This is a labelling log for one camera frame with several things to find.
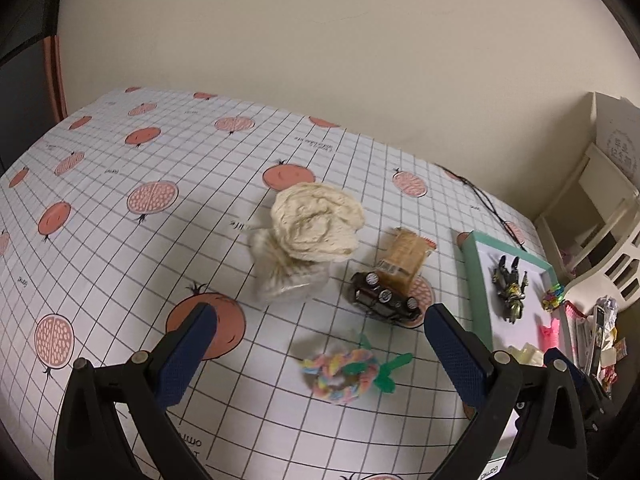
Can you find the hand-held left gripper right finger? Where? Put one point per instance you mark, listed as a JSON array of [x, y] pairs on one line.
[[455, 360]]

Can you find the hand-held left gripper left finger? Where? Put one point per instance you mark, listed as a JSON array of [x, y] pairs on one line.
[[186, 355]]

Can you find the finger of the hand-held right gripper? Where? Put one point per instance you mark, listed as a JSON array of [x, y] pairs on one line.
[[522, 410], [580, 380]]

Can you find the cream hair claw clip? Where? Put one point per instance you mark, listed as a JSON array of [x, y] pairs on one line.
[[525, 355]]

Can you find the pink hair roller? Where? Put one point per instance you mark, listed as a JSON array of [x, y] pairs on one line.
[[550, 332]]

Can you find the black gold action figure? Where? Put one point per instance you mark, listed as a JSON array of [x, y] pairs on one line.
[[510, 287]]

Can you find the teal cardboard box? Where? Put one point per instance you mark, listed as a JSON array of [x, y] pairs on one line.
[[487, 270]]

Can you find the black toy car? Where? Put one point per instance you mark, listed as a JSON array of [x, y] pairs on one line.
[[380, 297]]

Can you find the brown snack packet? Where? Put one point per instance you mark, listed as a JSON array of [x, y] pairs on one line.
[[405, 255]]

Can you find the clear bag of cotton swabs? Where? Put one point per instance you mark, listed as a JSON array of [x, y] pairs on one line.
[[285, 280]]

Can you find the cream crochet cloth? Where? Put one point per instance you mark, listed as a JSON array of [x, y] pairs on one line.
[[315, 225]]

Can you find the pile of small packets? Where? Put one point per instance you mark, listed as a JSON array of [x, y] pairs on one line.
[[600, 330]]

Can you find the fruit print grid tablecloth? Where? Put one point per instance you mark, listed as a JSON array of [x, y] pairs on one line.
[[150, 260]]

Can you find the white plastic rack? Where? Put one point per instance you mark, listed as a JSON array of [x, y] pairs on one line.
[[620, 255]]

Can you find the white printed card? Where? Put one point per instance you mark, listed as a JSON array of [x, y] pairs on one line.
[[620, 135]]

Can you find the pink panel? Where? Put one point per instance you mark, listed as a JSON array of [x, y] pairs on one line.
[[54, 80]]

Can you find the dark cabinet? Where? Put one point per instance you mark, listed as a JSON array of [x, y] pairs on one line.
[[25, 85]]

